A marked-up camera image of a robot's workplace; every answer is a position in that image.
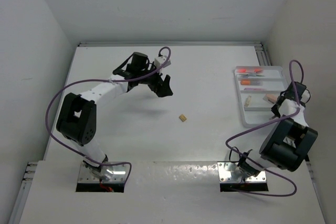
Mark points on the tan eraser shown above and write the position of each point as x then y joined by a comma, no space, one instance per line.
182,118

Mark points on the pink red highlighter pen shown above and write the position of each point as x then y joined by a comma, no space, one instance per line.
249,71

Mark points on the metal mounting plate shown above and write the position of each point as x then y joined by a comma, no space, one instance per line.
229,173
107,174

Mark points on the metal mounting plate left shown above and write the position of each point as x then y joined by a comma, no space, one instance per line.
107,174

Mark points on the white compartment tray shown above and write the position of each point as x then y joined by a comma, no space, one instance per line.
259,110

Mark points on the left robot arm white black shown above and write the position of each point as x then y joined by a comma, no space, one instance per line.
77,119

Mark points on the metal mounting plate right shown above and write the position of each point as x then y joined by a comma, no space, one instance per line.
229,173

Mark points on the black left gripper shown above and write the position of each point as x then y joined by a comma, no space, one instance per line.
162,89

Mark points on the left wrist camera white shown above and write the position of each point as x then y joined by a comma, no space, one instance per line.
161,61

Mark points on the orange capped grey marker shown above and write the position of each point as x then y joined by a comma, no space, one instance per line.
250,83

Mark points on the pink purple highlighter pen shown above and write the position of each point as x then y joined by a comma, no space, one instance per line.
254,89

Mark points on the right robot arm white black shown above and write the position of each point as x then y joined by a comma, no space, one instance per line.
288,143

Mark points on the white pink eraser box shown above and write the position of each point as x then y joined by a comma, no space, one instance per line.
247,102

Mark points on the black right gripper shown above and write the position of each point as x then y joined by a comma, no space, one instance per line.
274,110

